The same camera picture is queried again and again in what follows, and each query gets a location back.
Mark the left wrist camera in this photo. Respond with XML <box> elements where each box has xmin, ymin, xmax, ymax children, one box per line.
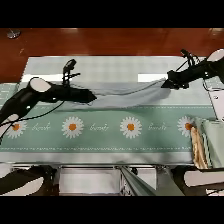
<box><xmin>62</xmin><ymin>58</ymin><xmax>82</xmax><ymax>87</ymax></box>

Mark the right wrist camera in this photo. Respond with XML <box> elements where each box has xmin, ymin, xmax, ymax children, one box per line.
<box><xmin>179</xmin><ymin>48</ymin><xmax>202</xmax><ymax>69</ymax></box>

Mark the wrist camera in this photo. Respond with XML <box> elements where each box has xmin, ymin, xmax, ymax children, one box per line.
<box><xmin>179</xmin><ymin>48</ymin><xmax>202</xmax><ymax>69</ymax></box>
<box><xmin>62</xmin><ymin>58</ymin><xmax>82</xmax><ymax>87</ymax></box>

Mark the pale green garment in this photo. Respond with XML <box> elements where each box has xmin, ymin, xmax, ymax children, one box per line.
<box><xmin>195</xmin><ymin>117</ymin><xmax>224</xmax><ymax>170</ymax></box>

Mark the black cable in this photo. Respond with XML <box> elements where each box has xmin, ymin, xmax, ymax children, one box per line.
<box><xmin>0</xmin><ymin>101</ymin><xmax>66</xmax><ymax>142</ymax></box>
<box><xmin>201</xmin><ymin>77</ymin><xmax>224</xmax><ymax>93</ymax></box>

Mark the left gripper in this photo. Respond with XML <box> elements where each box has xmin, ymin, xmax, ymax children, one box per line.
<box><xmin>63</xmin><ymin>85</ymin><xmax>98</xmax><ymax>104</ymax></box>

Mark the silver frame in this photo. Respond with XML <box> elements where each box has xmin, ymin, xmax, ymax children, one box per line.
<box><xmin>0</xmin><ymin>162</ymin><xmax>224</xmax><ymax>197</ymax></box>

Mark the tan garment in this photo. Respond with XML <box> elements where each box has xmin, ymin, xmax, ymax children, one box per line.
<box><xmin>189</xmin><ymin>125</ymin><xmax>210</xmax><ymax>170</ymax></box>

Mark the white garment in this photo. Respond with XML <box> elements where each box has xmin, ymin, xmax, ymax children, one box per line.
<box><xmin>208</xmin><ymin>89</ymin><xmax>224</xmax><ymax>122</ymax></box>

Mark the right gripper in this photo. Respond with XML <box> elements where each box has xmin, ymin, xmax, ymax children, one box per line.
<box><xmin>161</xmin><ymin>69</ymin><xmax>192</xmax><ymax>91</ymax></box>

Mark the grey shirt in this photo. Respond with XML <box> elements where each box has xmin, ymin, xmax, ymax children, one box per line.
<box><xmin>71</xmin><ymin>77</ymin><xmax>175</xmax><ymax>111</ymax></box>

